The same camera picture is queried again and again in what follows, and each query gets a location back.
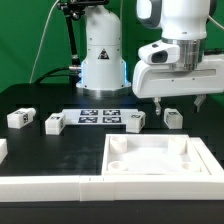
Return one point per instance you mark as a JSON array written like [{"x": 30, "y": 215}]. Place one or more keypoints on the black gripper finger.
[
  {"x": 199, "y": 101},
  {"x": 158, "y": 107}
]

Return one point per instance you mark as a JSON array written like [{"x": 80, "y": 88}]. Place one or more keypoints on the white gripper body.
[{"x": 154, "y": 75}]

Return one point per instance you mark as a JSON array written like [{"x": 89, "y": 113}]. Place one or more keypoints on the white square table top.
[{"x": 151, "y": 154}]

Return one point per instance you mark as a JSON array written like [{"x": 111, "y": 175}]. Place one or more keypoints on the white sheet with markers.
[{"x": 97, "y": 116}]

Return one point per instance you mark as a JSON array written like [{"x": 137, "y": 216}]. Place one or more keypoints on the white U-shaped obstacle fence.
[{"x": 119, "y": 187}]

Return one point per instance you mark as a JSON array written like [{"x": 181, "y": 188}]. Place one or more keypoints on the white block at left edge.
[{"x": 3, "y": 149}]

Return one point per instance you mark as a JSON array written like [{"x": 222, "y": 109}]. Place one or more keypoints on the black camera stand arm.
[{"x": 73, "y": 10}]

